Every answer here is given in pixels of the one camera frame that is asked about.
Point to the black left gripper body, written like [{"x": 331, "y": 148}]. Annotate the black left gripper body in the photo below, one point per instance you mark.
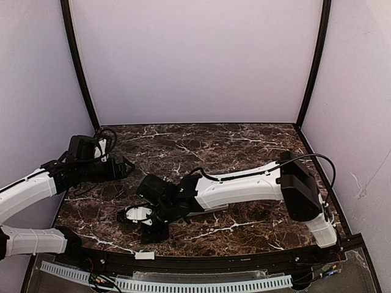
[{"x": 121, "y": 168}]

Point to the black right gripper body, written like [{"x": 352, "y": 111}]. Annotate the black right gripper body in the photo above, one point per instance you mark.
[{"x": 153, "y": 222}]

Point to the white battery cover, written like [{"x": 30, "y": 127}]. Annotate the white battery cover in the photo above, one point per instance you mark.
[{"x": 145, "y": 255}]

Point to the white remote control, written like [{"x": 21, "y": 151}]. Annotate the white remote control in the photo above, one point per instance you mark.
[{"x": 210, "y": 210}]

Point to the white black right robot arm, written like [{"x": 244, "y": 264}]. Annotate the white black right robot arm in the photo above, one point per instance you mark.
[{"x": 286, "y": 179}]

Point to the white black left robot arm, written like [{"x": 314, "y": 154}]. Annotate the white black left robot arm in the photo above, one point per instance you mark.
[{"x": 87, "y": 160}]

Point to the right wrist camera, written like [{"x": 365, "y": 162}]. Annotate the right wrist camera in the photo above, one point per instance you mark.
[{"x": 138, "y": 214}]

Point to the black front rail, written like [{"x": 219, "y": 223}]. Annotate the black front rail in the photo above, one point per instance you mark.
[{"x": 277, "y": 261}]

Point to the white slotted cable duct left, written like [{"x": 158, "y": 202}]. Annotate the white slotted cable duct left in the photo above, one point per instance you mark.
[{"x": 65, "y": 272}]

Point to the black left frame post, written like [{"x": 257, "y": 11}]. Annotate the black left frame post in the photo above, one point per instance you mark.
[{"x": 77, "y": 64}]

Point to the black frame post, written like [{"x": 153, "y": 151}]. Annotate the black frame post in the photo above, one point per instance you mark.
[
  {"x": 318, "y": 52},
  {"x": 77, "y": 64}
]

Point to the black right frame post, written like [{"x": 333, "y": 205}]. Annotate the black right frame post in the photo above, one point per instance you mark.
[{"x": 318, "y": 52}]

